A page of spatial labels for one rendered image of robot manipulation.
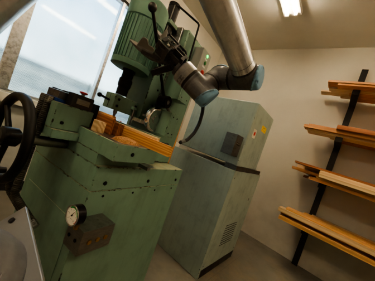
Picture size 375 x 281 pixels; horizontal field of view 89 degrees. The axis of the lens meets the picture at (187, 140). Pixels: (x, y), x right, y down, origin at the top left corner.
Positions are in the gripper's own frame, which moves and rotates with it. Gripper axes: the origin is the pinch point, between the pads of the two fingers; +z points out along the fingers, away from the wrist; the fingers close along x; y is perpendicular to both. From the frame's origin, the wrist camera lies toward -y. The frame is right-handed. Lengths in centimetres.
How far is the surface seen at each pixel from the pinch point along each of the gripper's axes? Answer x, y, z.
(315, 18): -225, -1, -43
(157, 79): -7.2, -19.3, -9.7
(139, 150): 28.5, -13.9, -32.2
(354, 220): -119, -67, -229
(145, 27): -6.9, -1.9, 5.1
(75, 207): 54, -16, -33
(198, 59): -32.0, -11.1, -14.7
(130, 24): -3.5, -4.2, 10.0
